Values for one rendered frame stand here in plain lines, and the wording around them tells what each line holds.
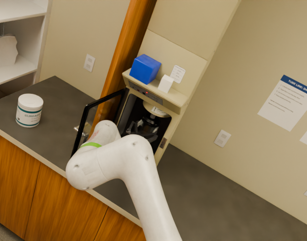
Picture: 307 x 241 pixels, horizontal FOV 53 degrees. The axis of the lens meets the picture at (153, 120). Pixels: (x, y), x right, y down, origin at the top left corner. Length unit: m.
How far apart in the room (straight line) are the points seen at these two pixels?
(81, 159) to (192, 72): 0.71
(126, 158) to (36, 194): 1.15
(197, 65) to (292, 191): 1.11
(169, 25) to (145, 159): 0.71
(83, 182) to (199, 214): 0.95
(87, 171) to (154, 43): 0.75
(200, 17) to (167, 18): 0.15
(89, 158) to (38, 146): 0.85
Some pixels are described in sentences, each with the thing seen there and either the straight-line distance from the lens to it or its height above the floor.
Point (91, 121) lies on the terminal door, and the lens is 1.49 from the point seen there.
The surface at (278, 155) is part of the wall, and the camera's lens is 2.04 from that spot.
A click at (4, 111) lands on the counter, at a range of 1.99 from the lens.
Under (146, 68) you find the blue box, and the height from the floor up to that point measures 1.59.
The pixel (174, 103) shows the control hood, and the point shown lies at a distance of 1.40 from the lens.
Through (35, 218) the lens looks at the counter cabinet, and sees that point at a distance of 2.17.
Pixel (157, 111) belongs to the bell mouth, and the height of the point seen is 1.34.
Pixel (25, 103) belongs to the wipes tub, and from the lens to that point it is 1.82.
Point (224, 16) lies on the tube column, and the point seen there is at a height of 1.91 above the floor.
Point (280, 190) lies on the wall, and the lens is 2.17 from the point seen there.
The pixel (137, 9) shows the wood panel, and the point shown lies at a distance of 1.44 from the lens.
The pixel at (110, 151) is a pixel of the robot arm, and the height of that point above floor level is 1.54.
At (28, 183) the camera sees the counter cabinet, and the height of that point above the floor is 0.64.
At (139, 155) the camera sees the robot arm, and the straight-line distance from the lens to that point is 0.92.
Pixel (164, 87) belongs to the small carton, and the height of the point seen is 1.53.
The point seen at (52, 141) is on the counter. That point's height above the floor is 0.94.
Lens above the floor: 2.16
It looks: 32 degrees down
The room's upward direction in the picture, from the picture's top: 24 degrees clockwise
